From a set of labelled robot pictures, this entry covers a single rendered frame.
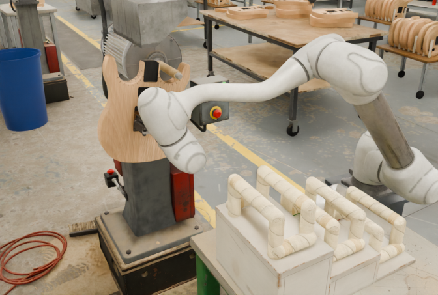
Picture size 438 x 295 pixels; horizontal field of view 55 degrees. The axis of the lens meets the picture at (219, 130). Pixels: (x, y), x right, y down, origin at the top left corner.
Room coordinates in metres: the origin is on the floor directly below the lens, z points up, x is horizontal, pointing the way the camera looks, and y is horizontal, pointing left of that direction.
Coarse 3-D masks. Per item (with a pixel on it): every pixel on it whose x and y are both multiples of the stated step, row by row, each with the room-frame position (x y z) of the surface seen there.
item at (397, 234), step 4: (392, 228) 0.89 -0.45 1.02; (396, 228) 0.88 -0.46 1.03; (400, 228) 0.88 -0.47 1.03; (404, 228) 0.88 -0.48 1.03; (392, 232) 0.89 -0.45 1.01; (396, 232) 0.88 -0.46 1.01; (400, 232) 0.88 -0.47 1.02; (392, 236) 0.89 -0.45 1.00; (396, 236) 0.88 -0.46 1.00; (400, 236) 0.88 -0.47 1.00; (392, 240) 0.89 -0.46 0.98; (396, 240) 0.88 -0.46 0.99; (400, 240) 0.88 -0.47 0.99; (388, 244) 0.90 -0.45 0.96
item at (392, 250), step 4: (392, 244) 0.88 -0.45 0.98; (396, 244) 0.88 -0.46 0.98; (400, 244) 0.88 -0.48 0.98; (384, 248) 0.86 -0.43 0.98; (388, 248) 0.86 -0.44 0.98; (392, 248) 0.86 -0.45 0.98; (396, 248) 0.87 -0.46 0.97; (400, 248) 0.87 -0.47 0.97; (404, 248) 0.88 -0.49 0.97; (384, 252) 0.85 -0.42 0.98; (388, 252) 0.85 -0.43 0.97; (392, 252) 0.86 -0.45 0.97; (396, 252) 0.86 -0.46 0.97; (400, 252) 0.87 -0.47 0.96; (384, 256) 0.84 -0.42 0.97; (388, 256) 0.85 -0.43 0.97; (392, 256) 0.85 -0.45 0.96; (380, 260) 0.83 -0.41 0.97; (384, 260) 0.84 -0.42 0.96
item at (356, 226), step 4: (352, 220) 0.81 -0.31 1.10; (356, 220) 0.81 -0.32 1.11; (360, 220) 0.80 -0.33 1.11; (364, 220) 0.81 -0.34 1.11; (352, 224) 0.81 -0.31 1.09; (356, 224) 0.80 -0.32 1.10; (360, 224) 0.80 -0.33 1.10; (364, 224) 0.81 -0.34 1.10; (352, 228) 0.81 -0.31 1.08; (356, 228) 0.80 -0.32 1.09; (360, 228) 0.80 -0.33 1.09; (352, 232) 0.81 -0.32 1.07; (356, 232) 0.80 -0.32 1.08; (360, 232) 0.80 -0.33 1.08; (352, 236) 0.81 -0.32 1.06; (356, 236) 0.80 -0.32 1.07; (360, 236) 0.80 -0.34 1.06
